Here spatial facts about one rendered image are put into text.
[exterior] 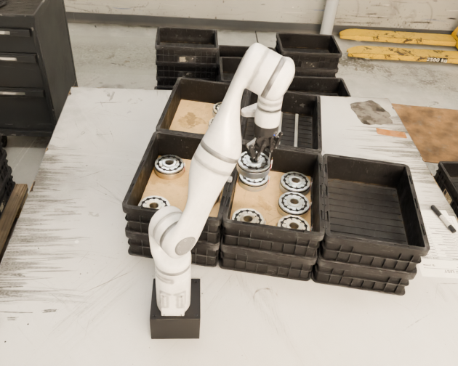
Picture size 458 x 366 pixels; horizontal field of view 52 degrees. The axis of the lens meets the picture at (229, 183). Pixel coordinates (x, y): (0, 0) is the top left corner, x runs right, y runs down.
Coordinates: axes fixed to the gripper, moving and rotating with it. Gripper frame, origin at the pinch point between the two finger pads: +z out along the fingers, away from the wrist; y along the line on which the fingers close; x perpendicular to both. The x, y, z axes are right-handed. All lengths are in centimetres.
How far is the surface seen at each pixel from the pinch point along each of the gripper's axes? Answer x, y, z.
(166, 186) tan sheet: 21.8, -21.7, 17.2
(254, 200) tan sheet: -0.1, -0.8, 17.2
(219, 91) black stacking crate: 54, 26, 11
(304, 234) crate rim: -26.5, -5.4, 7.8
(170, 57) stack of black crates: 154, 65, 48
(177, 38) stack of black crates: 174, 84, 47
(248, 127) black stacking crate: 33.9, 25.6, 17.2
